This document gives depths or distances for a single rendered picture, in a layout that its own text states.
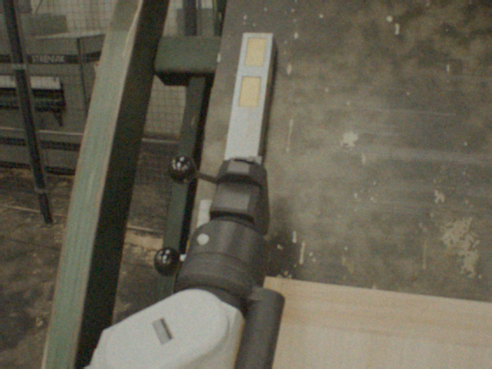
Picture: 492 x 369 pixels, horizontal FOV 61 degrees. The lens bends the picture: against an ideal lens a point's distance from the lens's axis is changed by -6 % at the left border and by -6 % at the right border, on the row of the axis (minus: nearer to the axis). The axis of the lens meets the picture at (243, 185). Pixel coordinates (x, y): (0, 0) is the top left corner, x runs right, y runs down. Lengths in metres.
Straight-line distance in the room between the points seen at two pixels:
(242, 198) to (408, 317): 0.31
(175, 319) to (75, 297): 0.37
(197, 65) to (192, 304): 0.54
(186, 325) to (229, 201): 0.15
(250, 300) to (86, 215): 0.38
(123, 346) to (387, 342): 0.40
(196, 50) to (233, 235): 0.48
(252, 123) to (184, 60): 0.23
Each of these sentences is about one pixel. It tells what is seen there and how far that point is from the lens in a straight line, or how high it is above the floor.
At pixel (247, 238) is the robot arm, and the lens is 0.45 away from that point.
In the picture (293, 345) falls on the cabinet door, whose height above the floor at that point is 1.28.
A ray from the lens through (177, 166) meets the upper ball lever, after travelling 0.57.
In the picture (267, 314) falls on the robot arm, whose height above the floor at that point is 1.47.
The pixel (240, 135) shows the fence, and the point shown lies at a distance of 0.68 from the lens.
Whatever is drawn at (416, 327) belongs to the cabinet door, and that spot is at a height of 1.32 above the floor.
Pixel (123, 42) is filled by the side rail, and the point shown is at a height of 1.67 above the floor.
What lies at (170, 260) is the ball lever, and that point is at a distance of 0.55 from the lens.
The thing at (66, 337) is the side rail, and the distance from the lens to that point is 0.75.
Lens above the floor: 1.74
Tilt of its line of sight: 23 degrees down
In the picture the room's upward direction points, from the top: straight up
